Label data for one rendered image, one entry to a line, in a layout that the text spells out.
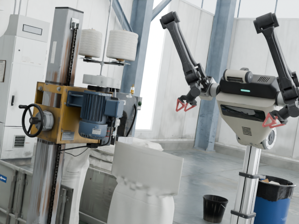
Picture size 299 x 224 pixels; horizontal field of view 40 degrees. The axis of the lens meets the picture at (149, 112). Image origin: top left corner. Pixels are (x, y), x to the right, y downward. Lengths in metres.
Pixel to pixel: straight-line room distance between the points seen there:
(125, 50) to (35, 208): 1.01
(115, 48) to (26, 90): 4.12
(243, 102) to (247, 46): 8.63
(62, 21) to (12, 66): 3.87
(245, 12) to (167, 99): 3.23
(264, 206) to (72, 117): 2.57
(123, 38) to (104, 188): 1.25
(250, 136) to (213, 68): 8.59
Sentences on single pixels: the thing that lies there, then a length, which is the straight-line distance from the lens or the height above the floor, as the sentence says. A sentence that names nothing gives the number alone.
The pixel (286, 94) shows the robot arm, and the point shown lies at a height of 1.46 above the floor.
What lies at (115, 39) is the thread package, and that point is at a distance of 2.30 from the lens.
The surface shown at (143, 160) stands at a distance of 2.34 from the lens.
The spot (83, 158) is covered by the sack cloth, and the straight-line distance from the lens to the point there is 2.76.
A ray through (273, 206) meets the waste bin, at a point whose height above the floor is 0.43.
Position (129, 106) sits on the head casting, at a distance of 2.64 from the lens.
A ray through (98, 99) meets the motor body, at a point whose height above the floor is 1.29.
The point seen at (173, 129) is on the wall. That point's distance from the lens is 10.27.
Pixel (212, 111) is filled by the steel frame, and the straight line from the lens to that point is 11.09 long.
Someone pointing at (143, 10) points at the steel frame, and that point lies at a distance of 8.63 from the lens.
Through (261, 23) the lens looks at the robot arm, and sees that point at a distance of 2.12.
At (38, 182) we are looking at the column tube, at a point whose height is 0.79.
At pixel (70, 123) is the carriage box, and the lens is 2.32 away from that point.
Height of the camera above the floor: 1.38
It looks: 3 degrees down
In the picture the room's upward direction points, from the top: 8 degrees clockwise
